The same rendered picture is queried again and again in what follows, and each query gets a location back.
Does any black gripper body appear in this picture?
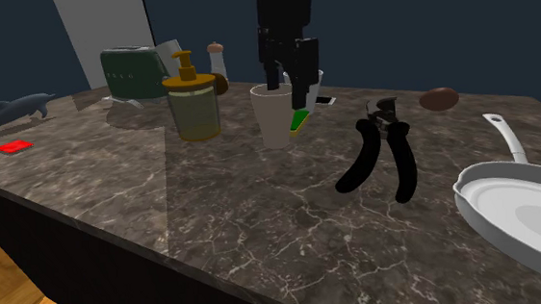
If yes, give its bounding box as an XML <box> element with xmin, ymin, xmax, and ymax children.
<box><xmin>255</xmin><ymin>0</ymin><xmax>317</xmax><ymax>44</ymax></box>

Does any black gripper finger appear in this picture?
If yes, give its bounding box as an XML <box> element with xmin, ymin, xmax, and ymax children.
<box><xmin>282</xmin><ymin>37</ymin><xmax>323</xmax><ymax>111</ymax></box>
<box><xmin>256</xmin><ymin>26</ymin><xmax>287</xmax><ymax>91</ymax></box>

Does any white cup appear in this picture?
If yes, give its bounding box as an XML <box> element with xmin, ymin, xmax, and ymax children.
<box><xmin>282</xmin><ymin>68</ymin><xmax>327</xmax><ymax>117</ymax></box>

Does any white brown-topped pepper mill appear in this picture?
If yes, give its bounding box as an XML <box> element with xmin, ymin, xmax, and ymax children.
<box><xmin>205</xmin><ymin>40</ymin><xmax>231</xmax><ymax>97</ymax></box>

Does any green sponge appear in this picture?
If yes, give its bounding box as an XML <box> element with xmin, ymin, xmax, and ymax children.
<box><xmin>287</xmin><ymin>108</ymin><xmax>314</xmax><ymax>139</ymax></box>

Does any beige cup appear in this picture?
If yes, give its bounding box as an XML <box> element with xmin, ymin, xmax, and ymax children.
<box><xmin>249</xmin><ymin>81</ymin><xmax>297</xmax><ymax>152</ymax></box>

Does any amber soap dispenser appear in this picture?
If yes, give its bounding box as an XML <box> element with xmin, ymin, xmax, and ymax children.
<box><xmin>159</xmin><ymin>48</ymin><xmax>223</xmax><ymax>145</ymax></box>

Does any white container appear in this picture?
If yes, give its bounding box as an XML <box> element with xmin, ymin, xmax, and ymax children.
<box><xmin>154</xmin><ymin>38</ymin><xmax>185</xmax><ymax>81</ymax></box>

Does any brown egg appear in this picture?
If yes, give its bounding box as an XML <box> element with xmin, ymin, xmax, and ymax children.
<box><xmin>417</xmin><ymin>86</ymin><xmax>462</xmax><ymax>114</ymax></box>

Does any dark green toaster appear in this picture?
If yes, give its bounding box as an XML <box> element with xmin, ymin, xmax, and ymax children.
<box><xmin>98</xmin><ymin>42</ymin><xmax>175</xmax><ymax>113</ymax></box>

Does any white frying pan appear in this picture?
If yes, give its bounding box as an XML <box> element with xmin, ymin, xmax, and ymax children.
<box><xmin>448</xmin><ymin>109</ymin><xmax>541</xmax><ymax>297</ymax></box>

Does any grey-blue dolphin figure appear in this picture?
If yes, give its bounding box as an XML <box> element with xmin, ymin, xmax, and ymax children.
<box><xmin>0</xmin><ymin>92</ymin><xmax>59</xmax><ymax>137</ymax></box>

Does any red flat square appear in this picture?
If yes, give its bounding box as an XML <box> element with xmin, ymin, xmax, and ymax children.
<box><xmin>0</xmin><ymin>139</ymin><xmax>36</xmax><ymax>157</ymax></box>

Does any black-handled can opener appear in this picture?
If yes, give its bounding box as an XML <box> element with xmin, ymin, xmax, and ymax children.
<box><xmin>329</xmin><ymin>95</ymin><xmax>421</xmax><ymax>210</ymax></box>

